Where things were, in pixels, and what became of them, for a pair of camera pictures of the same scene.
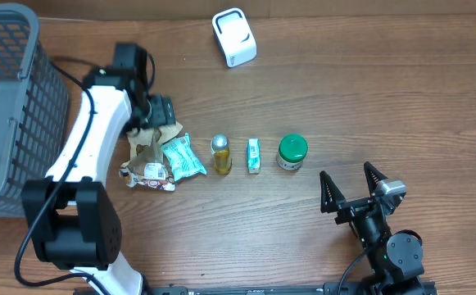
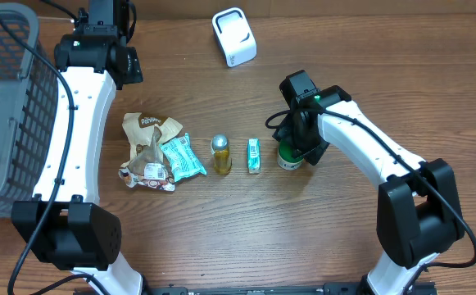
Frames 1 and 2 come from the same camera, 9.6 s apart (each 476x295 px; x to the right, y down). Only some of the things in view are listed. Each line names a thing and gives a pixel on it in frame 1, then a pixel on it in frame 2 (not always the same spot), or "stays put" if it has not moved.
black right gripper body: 370,226 -> 305,141
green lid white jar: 292,150 stays put
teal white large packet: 182,159 stays put
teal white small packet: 254,156 stays put
